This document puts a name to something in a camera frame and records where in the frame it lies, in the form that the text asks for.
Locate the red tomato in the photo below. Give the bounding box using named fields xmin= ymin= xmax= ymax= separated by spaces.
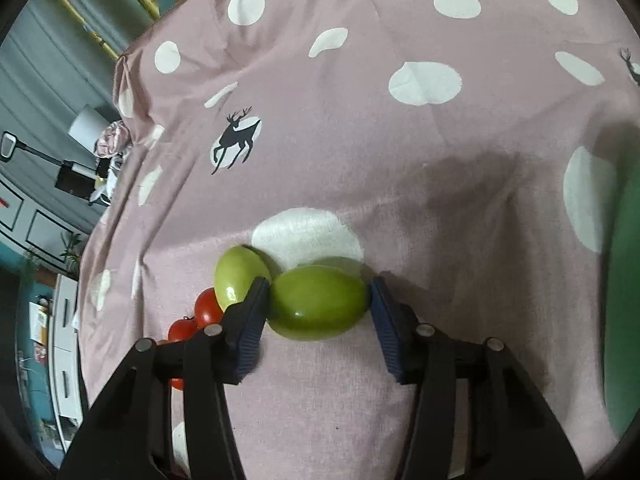
xmin=167 ymin=318 xmax=198 ymax=342
xmin=194 ymin=287 xmax=224 ymax=328

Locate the green fruit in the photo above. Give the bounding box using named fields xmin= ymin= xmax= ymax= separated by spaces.
xmin=214 ymin=246 xmax=271 ymax=311
xmin=268 ymin=266 xmax=370 ymax=341

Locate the white drawer cabinet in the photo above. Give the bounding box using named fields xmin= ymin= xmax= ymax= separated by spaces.
xmin=47 ymin=274 xmax=82 ymax=453

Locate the green plastic bowl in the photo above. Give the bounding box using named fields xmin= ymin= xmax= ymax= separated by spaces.
xmin=603 ymin=167 xmax=639 ymax=437

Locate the pink polka dot cloth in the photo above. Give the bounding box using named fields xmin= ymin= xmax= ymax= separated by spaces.
xmin=78 ymin=0 xmax=639 ymax=470

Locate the white table lamp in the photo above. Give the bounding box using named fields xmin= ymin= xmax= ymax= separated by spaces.
xmin=68 ymin=106 xmax=110 ymax=153

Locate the grey curtain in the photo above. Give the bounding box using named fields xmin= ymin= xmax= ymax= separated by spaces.
xmin=0 ymin=0 xmax=166 ymax=231

